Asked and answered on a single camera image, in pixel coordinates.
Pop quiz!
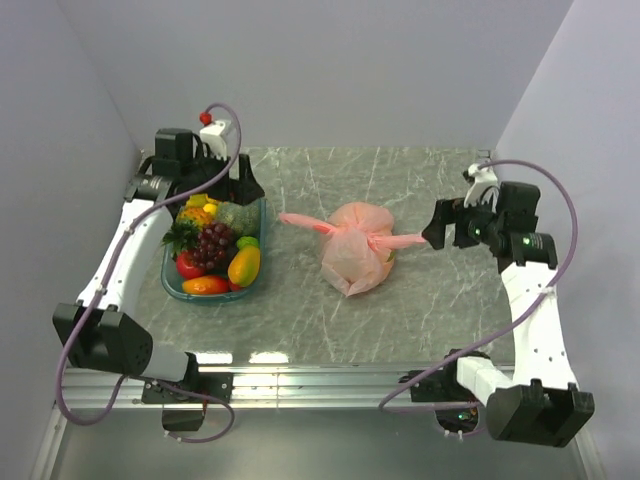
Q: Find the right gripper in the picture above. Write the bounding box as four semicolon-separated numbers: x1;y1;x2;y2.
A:
422;192;505;249

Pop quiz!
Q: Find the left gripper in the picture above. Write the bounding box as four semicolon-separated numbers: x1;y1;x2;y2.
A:
183;145;264;206

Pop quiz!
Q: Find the pink plastic bag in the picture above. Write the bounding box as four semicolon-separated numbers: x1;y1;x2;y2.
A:
279;202;426;297

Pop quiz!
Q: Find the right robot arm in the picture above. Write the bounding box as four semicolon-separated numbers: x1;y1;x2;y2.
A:
422;182;595;448

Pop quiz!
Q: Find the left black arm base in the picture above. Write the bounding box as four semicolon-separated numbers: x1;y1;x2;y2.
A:
141;372;235;438

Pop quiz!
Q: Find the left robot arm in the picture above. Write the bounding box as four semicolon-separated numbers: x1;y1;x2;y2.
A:
52;121;264;402

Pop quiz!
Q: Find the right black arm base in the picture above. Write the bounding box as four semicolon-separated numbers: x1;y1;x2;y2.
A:
393;361;484;441

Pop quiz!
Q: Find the netted cantaloupe melon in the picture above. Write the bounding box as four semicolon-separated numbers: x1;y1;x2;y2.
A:
215;200;261;237

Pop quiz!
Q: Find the small yellow knobbly fruit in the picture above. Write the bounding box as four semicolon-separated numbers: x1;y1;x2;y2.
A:
202;199;219;216

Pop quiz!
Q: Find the yellow star fruit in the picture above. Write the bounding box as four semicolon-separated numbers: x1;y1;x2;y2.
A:
185;194;208;209

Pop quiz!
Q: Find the small green fruit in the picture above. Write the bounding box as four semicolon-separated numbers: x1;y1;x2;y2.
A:
236;236;260;250

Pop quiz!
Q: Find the orange pineapple body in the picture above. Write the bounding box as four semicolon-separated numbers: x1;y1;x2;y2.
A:
176;207;213;230

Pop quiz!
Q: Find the purple grape bunch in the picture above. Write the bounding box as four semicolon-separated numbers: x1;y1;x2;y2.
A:
192;222;236;271

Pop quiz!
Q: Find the green pineapple crown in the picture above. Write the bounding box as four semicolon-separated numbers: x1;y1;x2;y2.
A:
162;221;200;260

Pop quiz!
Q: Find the orange mango at tray bottom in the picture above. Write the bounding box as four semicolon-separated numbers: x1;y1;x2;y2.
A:
227;245;261;287

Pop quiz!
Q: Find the red apple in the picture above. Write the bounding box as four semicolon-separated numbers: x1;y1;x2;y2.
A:
175;251;206;280

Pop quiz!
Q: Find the red orange long fruit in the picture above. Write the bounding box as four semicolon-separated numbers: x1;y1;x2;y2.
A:
182;275;230;295

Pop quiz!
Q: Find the teal plastic fruit tray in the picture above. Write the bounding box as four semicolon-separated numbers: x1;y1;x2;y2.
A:
160;193;266;304

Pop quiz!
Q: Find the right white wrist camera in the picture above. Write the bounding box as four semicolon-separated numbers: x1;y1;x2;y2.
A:
463;163;499;210

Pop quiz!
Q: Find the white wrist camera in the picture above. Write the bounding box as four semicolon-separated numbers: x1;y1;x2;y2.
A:
199;112;235;160
463;163;499;210

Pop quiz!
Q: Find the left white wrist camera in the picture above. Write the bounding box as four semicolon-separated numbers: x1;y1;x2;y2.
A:
199;112;235;160

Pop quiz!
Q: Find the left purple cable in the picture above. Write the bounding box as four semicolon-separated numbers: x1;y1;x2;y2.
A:
54;102;243;445

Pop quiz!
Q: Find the purple cable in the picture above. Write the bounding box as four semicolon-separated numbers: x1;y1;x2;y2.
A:
54;102;243;445
378;159;579;437

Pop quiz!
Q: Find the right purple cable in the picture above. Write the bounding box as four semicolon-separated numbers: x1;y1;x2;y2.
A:
378;159;579;437

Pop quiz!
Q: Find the aluminium mounting rail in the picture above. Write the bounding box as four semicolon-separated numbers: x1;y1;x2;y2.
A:
62;363;430;414

